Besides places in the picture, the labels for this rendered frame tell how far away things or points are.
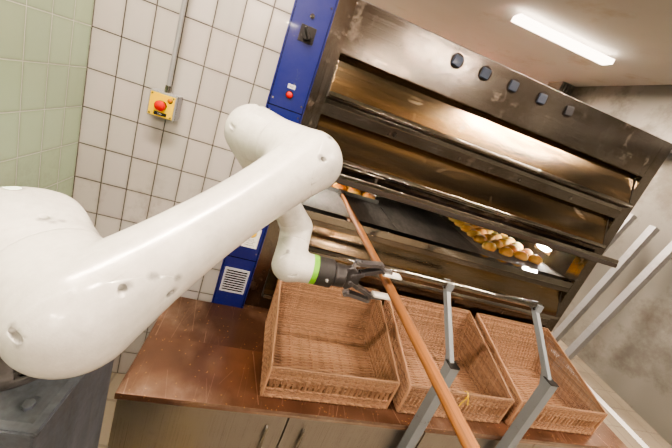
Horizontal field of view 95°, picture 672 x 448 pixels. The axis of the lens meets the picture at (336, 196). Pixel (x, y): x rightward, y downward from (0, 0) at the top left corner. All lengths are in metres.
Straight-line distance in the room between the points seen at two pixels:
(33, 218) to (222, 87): 1.03
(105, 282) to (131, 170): 1.21
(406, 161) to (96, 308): 1.35
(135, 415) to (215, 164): 0.96
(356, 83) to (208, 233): 1.11
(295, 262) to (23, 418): 0.60
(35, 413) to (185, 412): 0.87
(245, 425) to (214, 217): 1.13
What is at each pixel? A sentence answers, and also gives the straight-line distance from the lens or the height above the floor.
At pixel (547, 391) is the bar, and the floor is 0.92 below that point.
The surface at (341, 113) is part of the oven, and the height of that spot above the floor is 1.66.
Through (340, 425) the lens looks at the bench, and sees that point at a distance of 1.54.
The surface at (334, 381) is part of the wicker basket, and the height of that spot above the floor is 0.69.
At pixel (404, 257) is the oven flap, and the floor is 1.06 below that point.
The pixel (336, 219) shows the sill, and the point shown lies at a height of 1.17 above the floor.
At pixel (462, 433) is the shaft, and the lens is 0.79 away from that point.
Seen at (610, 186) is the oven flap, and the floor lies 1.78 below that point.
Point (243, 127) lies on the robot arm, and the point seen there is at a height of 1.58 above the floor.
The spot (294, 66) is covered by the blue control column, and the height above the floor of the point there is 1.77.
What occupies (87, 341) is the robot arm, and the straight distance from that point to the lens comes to 0.41.
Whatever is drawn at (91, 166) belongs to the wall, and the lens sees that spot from 1.66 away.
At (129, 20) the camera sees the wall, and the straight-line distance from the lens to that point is 1.53.
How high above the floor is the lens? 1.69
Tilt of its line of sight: 16 degrees down
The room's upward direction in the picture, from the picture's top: 20 degrees clockwise
